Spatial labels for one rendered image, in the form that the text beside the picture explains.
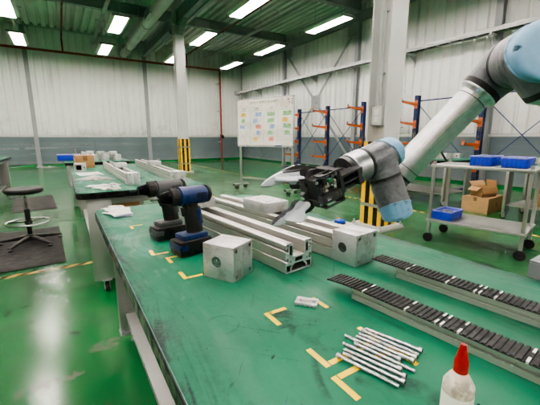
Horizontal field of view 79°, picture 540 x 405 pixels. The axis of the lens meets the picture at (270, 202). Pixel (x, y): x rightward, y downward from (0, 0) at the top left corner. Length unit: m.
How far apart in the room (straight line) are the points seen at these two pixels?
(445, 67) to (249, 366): 9.41
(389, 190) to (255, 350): 0.45
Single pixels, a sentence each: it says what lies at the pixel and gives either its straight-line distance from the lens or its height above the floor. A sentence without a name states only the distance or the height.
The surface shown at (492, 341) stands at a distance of 0.70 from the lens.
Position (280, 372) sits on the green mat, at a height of 0.78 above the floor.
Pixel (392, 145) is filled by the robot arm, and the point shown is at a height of 1.13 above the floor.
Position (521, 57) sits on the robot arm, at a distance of 0.82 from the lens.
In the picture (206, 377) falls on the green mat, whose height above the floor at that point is 0.78.
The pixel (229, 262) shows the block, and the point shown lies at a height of 0.84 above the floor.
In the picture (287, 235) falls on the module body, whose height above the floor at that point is 0.86.
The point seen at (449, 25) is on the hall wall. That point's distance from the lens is 9.95.
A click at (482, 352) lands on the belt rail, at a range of 0.71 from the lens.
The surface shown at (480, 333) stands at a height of 0.81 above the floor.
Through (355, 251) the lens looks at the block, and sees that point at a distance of 0.99.
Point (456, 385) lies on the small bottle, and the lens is 0.52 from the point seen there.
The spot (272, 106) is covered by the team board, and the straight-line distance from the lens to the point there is 6.89.
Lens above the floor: 1.15
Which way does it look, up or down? 11 degrees down
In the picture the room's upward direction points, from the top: straight up
